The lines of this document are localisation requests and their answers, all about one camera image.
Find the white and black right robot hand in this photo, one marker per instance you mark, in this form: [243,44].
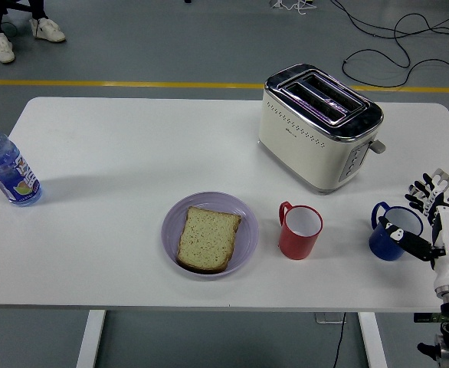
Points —
[448,264]

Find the blue enamel cup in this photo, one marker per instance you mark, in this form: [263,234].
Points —
[383,247]

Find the red enamel cup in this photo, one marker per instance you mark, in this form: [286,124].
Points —
[297,245]

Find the slice of bread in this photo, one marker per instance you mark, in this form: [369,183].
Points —
[207,239]

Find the black table control panel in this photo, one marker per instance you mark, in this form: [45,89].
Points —
[425,317]

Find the white table leg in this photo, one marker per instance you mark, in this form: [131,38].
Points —
[91,341]
[373,345]

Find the cream and chrome toaster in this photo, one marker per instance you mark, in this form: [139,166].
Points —
[301,149]

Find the purple round plate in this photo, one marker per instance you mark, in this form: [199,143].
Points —
[247,234]

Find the clear bottle with blue cap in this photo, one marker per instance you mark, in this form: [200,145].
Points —
[8,168]

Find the white shoe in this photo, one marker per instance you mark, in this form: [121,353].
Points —
[3,48]
[49,30]

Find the black chair base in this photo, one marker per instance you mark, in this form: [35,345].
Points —
[17,5]

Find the grey bracket under table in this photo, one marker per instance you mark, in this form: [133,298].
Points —
[326,318]

